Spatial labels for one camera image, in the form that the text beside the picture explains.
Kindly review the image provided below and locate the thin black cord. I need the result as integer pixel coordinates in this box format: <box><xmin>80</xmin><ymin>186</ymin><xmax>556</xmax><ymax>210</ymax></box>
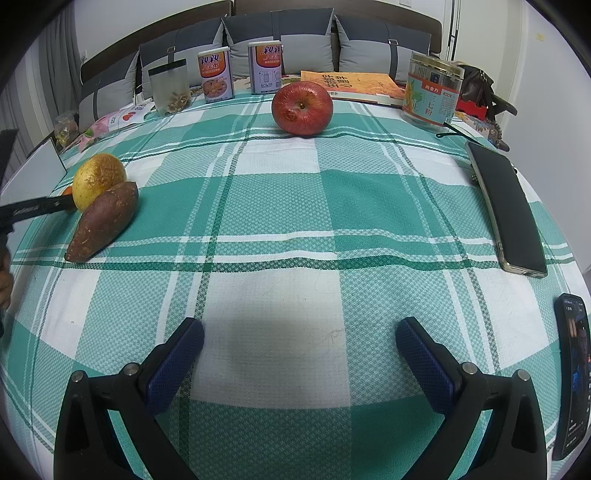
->
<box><xmin>436</xmin><ymin>121</ymin><xmax>483</xmax><ymax>139</ymax></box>

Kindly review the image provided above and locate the red box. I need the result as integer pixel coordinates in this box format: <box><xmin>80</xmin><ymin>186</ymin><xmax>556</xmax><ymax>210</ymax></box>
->
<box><xmin>455</xmin><ymin>102</ymin><xmax>490</xmax><ymax>121</ymax></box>

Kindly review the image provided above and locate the brown headboard panel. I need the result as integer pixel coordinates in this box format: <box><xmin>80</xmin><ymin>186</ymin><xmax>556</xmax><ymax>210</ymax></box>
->
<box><xmin>81</xmin><ymin>0</ymin><xmax>234</xmax><ymax>84</ymax></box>
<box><xmin>235</xmin><ymin>0</ymin><xmax>443</xmax><ymax>56</ymax></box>

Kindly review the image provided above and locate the grey curtain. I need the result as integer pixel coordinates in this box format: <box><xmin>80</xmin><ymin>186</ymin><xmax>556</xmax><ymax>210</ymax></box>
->
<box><xmin>0</xmin><ymin>23</ymin><xmax>86</xmax><ymax>176</ymax></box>

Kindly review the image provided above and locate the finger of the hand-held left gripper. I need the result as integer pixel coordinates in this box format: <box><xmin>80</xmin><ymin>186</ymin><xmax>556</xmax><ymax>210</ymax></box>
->
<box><xmin>0</xmin><ymin>129</ymin><xmax>20</xmax><ymax>185</ymax></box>
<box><xmin>0</xmin><ymin>196</ymin><xmax>78</xmax><ymax>234</ymax></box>

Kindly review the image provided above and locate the clear jar with black lid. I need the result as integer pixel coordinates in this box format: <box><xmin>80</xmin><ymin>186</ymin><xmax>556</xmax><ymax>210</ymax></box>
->
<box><xmin>148</xmin><ymin>59</ymin><xmax>192</xmax><ymax>116</ymax></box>

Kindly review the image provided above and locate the floral blanket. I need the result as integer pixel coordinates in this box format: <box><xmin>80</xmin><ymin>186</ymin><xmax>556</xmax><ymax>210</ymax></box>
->
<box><xmin>462</xmin><ymin>113</ymin><xmax>511</xmax><ymax>153</ymax></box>

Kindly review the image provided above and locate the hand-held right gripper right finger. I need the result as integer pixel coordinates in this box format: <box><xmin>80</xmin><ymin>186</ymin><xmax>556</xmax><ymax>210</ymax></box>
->
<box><xmin>396</xmin><ymin>318</ymin><xmax>548</xmax><ymax>480</ymax></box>

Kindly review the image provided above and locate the orange book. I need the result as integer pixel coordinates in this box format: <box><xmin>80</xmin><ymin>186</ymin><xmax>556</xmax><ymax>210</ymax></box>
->
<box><xmin>300</xmin><ymin>70</ymin><xmax>409</xmax><ymax>109</ymax></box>

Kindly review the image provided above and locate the pink labelled can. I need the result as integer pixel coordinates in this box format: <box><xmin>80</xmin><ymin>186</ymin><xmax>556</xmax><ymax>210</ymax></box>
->
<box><xmin>198</xmin><ymin>47</ymin><xmax>234</xmax><ymax>103</ymax></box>
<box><xmin>247</xmin><ymin>40</ymin><xmax>283</xmax><ymax>96</ymax></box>

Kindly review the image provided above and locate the grey two-tone pillow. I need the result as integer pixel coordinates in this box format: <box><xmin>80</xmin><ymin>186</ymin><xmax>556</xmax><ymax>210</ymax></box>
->
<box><xmin>222</xmin><ymin>7</ymin><xmax>335</xmax><ymax>77</ymax></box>
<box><xmin>78</xmin><ymin>51</ymin><xmax>141</xmax><ymax>132</ymax></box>
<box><xmin>333</xmin><ymin>14</ymin><xmax>432</xmax><ymax>84</ymax></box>
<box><xmin>139</xmin><ymin>17</ymin><xmax>227</xmax><ymax>100</ymax></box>

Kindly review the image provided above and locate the yellow pear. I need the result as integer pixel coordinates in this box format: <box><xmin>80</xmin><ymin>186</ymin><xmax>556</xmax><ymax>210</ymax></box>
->
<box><xmin>72</xmin><ymin>154</ymin><xmax>127</xmax><ymax>212</ymax></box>

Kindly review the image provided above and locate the black phone dark screen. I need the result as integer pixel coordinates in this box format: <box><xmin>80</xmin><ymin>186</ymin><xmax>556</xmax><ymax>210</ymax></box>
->
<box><xmin>465</xmin><ymin>141</ymin><xmax>549</xmax><ymax>278</ymax></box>

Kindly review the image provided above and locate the white and red snack packet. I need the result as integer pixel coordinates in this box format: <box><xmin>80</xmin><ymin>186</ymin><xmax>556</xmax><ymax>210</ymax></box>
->
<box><xmin>108</xmin><ymin>102</ymin><xmax>155</xmax><ymax>130</ymax></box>

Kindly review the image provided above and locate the sweet potato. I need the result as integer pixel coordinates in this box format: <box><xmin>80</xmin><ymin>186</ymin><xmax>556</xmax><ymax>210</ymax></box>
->
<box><xmin>65</xmin><ymin>181</ymin><xmax>140</xmax><ymax>264</ymax></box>

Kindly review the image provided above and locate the clear jar of snacks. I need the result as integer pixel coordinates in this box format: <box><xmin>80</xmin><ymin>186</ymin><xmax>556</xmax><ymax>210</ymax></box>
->
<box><xmin>53</xmin><ymin>114</ymin><xmax>79</xmax><ymax>151</ymax></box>

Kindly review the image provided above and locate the pink snack packet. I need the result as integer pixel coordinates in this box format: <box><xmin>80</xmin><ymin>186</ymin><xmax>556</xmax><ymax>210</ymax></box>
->
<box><xmin>76</xmin><ymin>115</ymin><xmax>116</xmax><ymax>153</ymax></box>

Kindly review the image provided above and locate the white tray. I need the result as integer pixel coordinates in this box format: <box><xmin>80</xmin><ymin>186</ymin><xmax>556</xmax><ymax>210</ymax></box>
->
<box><xmin>0</xmin><ymin>137</ymin><xmax>66</xmax><ymax>195</ymax></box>

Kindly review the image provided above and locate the clear jar with printed label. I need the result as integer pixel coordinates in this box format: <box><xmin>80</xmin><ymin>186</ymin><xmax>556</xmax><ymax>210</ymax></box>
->
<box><xmin>401</xmin><ymin>51</ymin><xmax>464</xmax><ymax>127</ymax></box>

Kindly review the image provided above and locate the red apple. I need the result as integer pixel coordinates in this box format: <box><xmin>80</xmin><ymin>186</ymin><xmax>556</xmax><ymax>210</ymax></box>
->
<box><xmin>271</xmin><ymin>80</ymin><xmax>334</xmax><ymax>137</ymax></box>

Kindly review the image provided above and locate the dark handbag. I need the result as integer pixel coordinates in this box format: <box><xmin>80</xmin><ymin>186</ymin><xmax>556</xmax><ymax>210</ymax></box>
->
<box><xmin>455</xmin><ymin>65</ymin><xmax>497</xmax><ymax>112</ymax></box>

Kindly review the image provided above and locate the black phone lit screen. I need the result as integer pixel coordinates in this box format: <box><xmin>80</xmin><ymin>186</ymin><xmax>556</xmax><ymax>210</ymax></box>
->
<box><xmin>551</xmin><ymin>293</ymin><xmax>591</xmax><ymax>461</ymax></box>

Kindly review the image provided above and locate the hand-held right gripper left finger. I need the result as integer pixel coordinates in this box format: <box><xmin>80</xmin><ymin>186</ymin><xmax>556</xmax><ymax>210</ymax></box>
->
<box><xmin>54</xmin><ymin>318</ymin><xmax>206</xmax><ymax>480</ymax></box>

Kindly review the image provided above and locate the green checked tablecloth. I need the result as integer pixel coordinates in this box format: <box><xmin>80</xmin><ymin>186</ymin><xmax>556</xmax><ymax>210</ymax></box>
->
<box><xmin>0</xmin><ymin>90</ymin><xmax>591</xmax><ymax>480</ymax></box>

